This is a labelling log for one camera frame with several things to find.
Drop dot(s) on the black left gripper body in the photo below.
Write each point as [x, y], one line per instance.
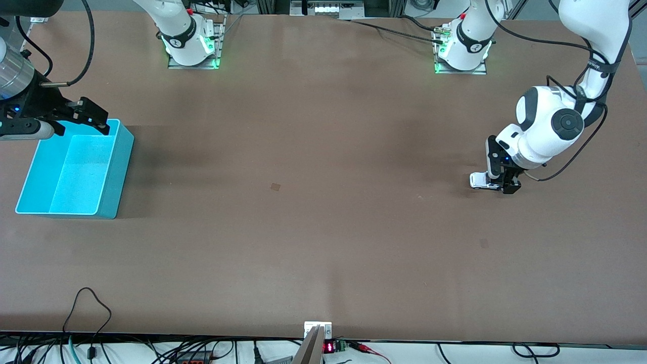
[511, 176]

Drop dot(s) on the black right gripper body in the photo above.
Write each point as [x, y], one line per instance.
[41, 103]

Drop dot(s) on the white jeep toy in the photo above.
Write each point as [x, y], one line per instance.
[477, 181]

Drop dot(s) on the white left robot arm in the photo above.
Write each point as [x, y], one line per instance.
[543, 131]

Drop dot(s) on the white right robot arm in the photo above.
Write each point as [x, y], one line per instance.
[184, 50]

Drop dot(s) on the cyan plastic bin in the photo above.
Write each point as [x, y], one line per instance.
[76, 177]

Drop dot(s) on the red clip lead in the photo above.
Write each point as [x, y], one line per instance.
[361, 347]

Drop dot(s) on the lit electronics box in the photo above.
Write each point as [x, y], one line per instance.
[328, 9]

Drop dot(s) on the red LED display module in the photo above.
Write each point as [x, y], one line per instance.
[329, 348]

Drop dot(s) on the grey metal bar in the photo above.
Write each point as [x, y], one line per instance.
[309, 351]

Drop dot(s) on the orange connector block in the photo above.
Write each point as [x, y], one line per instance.
[194, 361]

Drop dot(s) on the black plug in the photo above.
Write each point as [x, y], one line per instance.
[257, 356]

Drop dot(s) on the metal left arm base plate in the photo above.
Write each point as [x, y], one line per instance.
[457, 72]

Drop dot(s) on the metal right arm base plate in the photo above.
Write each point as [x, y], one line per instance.
[218, 50]

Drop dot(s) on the white mounting bracket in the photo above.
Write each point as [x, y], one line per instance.
[309, 328]

